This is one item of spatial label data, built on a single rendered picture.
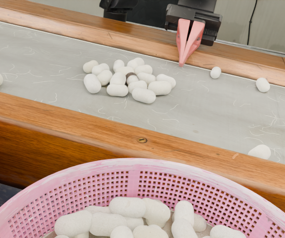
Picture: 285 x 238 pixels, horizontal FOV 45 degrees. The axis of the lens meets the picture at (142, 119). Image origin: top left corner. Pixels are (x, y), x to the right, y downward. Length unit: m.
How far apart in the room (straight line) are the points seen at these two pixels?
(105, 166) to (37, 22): 0.48
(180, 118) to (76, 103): 0.14
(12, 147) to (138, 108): 0.18
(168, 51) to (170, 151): 0.35
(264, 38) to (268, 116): 2.12
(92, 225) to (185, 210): 0.09
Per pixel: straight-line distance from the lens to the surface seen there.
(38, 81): 0.52
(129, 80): 0.53
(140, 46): 0.69
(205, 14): 0.66
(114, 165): 0.32
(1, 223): 0.28
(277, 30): 2.66
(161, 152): 0.35
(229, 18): 2.59
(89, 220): 0.30
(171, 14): 0.64
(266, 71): 0.70
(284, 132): 0.53
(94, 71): 0.54
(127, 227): 0.30
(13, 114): 0.39
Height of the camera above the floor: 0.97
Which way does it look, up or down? 30 degrees down
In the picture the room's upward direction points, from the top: 11 degrees clockwise
